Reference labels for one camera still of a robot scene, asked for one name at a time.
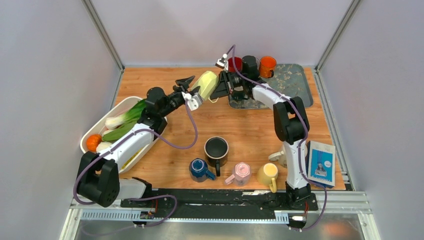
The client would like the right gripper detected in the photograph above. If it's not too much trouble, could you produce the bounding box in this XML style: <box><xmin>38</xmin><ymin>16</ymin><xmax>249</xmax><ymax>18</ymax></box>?
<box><xmin>210</xmin><ymin>69</ymin><xmax>248</xmax><ymax>99</ymax></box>

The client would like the light green faceted mug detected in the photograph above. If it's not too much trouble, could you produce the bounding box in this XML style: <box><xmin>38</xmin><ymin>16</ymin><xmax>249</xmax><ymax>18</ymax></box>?
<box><xmin>191</xmin><ymin>70</ymin><xmax>219</xmax><ymax>101</ymax></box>

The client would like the red mug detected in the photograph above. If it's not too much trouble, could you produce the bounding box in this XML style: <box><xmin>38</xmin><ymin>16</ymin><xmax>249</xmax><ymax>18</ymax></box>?
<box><xmin>227</xmin><ymin>56</ymin><xmax>243</xmax><ymax>73</ymax></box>

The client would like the orange mug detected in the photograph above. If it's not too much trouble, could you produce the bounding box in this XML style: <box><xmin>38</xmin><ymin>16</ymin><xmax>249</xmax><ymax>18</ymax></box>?
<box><xmin>259</xmin><ymin>56</ymin><xmax>277</xmax><ymax>79</ymax></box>

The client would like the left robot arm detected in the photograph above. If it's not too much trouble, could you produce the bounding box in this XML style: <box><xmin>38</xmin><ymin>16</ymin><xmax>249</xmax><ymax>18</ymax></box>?
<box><xmin>73</xmin><ymin>76</ymin><xmax>202</xmax><ymax>208</ymax></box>

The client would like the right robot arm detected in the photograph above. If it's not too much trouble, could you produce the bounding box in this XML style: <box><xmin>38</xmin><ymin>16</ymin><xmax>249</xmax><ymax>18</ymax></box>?
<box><xmin>209</xmin><ymin>53</ymin><xmax>311</xmax><ymax>209</ymax></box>

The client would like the black mug with gold rim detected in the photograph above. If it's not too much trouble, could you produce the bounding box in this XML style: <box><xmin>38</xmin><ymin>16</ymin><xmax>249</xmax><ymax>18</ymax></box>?
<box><xmin>203</xmin><ymin>136</ymin><xmax>229</xmax><ymax>177</ymax></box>

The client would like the navy blue mug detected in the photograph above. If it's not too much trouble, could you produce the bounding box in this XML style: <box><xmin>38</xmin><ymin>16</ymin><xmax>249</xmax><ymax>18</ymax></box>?
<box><xmin>189</xmin><ymin>158</ymin><xmax>217</xmax><ymax>183</ymax></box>

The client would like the pink faceted mug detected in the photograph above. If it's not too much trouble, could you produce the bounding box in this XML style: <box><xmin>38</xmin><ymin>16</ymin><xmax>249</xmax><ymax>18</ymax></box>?
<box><xmin>224</xmin><ymin>162</ymin><xmax>251</xmax><ymax>187</ymax></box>

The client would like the cream white mug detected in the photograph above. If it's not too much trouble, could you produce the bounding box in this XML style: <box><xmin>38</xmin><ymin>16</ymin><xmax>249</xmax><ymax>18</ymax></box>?
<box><xmin>268</xmin><ymin>150</ymin><xmax>288</xmax><ymax>168</ymax></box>

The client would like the yellow mug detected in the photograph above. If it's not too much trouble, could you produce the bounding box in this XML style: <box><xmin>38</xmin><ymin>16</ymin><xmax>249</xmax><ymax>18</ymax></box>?
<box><xmin>256</xmin><ymin>163</ymin><xmax>279</xmax><ymax>193</ymax></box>

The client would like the bok choy vegetable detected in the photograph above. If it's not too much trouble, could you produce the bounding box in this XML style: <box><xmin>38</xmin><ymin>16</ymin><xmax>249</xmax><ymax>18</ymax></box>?
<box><xmin>104</xmin><ymin>99</ymin><xmax>146</xmax><ymax>130</ymax></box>

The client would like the floral blue tray mat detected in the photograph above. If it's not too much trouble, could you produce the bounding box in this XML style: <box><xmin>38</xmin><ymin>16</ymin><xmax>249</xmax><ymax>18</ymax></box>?
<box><xmin>228</xmin><ymin>63</ymin><xmax>314</xmax><ymax>110</ymax></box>

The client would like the green leafy vegetable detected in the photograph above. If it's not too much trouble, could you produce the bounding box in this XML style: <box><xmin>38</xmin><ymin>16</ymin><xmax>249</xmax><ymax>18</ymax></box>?
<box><xmin>102</xmin><ymin>120</ymin><xmax>137</xmax><ymax>142</ymax></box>

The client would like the white oval vegetable dish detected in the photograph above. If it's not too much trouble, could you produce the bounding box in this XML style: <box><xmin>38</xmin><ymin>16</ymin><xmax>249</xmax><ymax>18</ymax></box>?
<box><xmin>79</xmin><ymin>96</ymin><xmax>158</xmax><ymax>174</ymax></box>

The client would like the small orange pumpkin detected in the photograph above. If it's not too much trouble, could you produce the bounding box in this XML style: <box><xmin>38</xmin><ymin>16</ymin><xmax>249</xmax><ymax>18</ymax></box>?
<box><xmin>85</xmin><ymin>134</ymin><xmax>102</xmax><ymax>152</ymax></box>

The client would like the blue and white box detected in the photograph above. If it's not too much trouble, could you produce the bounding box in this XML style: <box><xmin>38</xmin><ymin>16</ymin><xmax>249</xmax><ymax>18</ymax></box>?
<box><xmin>307</xmin><ymin>140</ymin><xmax>336</xmax><ymax>189</ymax></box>

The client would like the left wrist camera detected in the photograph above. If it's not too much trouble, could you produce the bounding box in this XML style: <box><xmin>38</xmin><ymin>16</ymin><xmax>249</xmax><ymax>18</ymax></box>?
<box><xmin>183</xmin><ymin>93</ymin><xmax>203</xmax><ymax>111</ymax></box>

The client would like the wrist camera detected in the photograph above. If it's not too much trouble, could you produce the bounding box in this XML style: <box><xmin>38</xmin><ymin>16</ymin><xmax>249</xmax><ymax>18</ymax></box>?
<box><xmin>183</xmin><ymin>93</ymin><xmax>203</xmax><ymax>111</ymax></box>
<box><xmin>215</xmin><ymin>53</ymin><xmax>228</xmax><ymax>70</ymax></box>

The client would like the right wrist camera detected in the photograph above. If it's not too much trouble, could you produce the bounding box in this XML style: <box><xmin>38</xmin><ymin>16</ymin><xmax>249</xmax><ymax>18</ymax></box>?
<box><xmin>215</xmin><ymin>53</ymin><xmax>228</xmax><ymax>70</ymax></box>

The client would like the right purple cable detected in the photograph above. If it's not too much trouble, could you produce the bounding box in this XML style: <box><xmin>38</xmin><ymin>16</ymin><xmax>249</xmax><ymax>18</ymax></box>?
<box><xmin>225</xmin><ymin>44</ymin><xmax>329</xmax><ymax>232</ymax></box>

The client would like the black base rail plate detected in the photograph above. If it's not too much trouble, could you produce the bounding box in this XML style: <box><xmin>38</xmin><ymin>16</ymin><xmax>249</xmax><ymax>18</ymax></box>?
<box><xmin>120</xmin><ymin>188</ymin><xmax>318</xmax><ymax>220</ymax></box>

